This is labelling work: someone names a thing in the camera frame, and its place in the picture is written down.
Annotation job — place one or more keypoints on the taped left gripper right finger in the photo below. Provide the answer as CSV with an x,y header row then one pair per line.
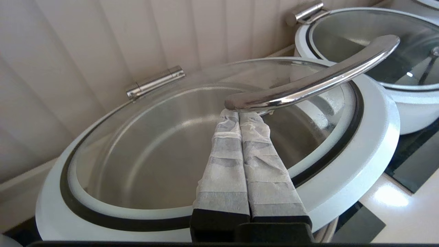
x,y
271,185

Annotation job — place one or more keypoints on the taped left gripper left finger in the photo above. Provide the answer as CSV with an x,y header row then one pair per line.
x,y
224,178

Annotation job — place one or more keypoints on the glass lid white rim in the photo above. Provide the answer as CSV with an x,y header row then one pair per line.
x,y
377,137
428,2

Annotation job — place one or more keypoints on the large white pot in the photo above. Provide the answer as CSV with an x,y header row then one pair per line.
x,y
418,113

